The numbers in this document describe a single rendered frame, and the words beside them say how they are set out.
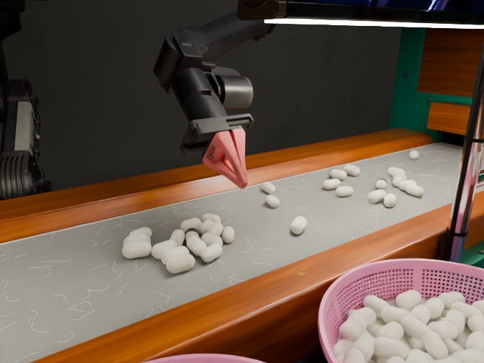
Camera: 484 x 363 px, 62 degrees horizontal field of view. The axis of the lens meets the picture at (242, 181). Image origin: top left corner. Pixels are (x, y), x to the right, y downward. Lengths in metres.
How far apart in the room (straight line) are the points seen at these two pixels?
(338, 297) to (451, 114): 0.79
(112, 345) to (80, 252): 0.24
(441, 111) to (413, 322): 0.79
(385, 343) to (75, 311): 0.32
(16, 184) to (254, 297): 0.58
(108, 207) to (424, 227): 0.49
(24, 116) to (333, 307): 0.81
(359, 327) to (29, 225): 0.49
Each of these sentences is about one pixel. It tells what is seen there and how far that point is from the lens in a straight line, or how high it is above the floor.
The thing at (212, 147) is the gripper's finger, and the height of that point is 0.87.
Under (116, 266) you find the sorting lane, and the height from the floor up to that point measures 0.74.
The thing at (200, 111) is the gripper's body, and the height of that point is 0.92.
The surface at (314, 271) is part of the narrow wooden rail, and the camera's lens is 0.48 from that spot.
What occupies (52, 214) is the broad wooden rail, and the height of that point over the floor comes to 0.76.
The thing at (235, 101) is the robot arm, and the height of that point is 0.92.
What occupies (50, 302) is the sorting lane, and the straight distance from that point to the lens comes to 0.52.
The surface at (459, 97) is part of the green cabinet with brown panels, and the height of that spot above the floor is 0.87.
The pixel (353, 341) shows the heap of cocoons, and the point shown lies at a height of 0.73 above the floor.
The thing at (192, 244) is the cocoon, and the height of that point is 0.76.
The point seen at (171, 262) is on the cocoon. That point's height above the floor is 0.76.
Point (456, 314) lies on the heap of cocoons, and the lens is 0.50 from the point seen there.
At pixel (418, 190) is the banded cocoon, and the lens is 0.81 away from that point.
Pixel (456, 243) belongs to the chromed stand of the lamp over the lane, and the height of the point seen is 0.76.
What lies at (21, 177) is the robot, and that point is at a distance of 0.89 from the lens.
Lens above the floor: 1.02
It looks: 20 degrees down
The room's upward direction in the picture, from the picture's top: straight up
